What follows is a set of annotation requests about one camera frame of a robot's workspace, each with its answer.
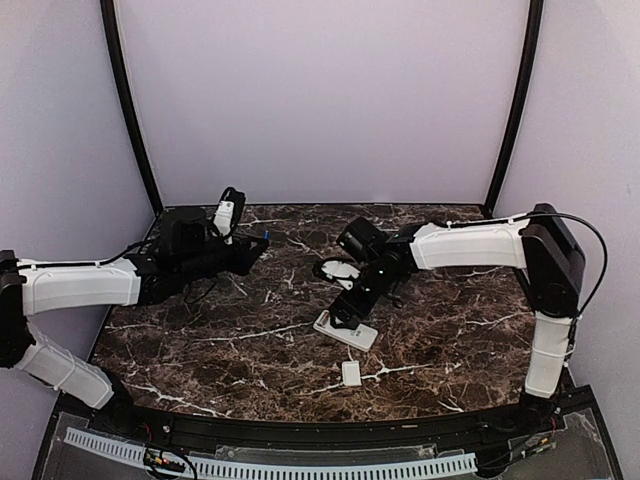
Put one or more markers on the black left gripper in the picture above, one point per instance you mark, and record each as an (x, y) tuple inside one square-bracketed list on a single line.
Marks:
[(244, 257)]

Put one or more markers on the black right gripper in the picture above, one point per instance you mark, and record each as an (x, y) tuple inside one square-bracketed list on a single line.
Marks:
[(361, 309)]

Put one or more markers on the white remote control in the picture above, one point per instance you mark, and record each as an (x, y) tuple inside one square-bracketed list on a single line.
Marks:
[(362, 337)]

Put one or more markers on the white battery cover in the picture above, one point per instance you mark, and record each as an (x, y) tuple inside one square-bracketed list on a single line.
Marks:
[(351, 373)]

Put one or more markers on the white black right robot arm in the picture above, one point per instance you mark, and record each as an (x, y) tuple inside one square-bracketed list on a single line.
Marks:
[(538, 244)]

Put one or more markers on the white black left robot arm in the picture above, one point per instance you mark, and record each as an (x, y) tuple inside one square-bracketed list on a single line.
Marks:
[(190, 246)]

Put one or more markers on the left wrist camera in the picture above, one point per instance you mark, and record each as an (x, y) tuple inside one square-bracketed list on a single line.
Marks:
[(228, 214)]

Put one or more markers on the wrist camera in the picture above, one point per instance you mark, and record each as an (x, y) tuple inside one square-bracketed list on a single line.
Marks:
[(337, 270), (228, 214)]

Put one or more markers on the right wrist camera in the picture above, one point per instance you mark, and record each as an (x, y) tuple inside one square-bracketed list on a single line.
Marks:
[(337, 270)]

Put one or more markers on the white slotted cable duct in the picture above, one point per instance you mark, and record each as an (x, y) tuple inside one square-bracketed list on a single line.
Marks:
[(254, 463)]

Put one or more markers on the black front rail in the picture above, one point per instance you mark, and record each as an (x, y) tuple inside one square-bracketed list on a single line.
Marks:
[(486, 429)]

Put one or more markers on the black left corner frame post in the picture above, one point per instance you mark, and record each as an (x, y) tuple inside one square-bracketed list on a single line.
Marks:
[(126, 101)]

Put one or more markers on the black corner frame post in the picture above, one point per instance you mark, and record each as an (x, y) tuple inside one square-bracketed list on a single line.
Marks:
[(126, 101), (516, 111)]

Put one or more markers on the black right corner frame post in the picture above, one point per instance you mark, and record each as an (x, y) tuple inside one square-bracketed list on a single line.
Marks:
[(516, 111)]

